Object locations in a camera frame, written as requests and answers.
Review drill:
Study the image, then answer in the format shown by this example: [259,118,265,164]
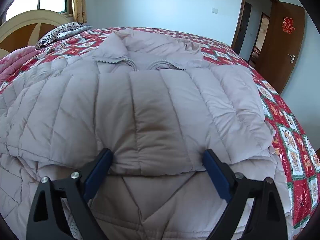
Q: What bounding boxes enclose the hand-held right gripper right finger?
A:
[202,149,288,240]

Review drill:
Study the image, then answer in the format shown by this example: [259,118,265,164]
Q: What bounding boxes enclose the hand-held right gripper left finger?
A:
[26,148,113,240]

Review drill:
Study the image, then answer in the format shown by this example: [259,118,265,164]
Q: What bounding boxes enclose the pale pink down jacket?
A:
[0,28,293,240]

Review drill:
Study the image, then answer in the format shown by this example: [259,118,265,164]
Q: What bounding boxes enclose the red printed bed quilt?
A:
[0,26,320,233]

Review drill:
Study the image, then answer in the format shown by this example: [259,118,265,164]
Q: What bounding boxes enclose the brown wooden door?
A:
[255,1,306,95]

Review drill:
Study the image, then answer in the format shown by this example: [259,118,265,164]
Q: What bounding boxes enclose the pink blanket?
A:
[0,45,40,84]

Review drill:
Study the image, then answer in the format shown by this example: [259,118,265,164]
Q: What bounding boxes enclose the grey patterned pillow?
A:
[56,25,93,41]

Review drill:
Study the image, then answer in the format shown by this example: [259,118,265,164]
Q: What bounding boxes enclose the striped pillow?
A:
[36,22,83,49]

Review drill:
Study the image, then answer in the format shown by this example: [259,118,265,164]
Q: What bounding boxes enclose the cream wooden headboard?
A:
[0,9,73,59]

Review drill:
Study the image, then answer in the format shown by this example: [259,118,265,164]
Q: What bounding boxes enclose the red paper door decoration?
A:
[282,17,294,33]

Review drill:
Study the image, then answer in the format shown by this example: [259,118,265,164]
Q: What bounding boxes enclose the yellow curtain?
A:
[72,0,88,25]

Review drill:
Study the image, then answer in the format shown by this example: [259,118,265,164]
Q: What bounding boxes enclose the brown door frame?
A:
[230,0,277,63]

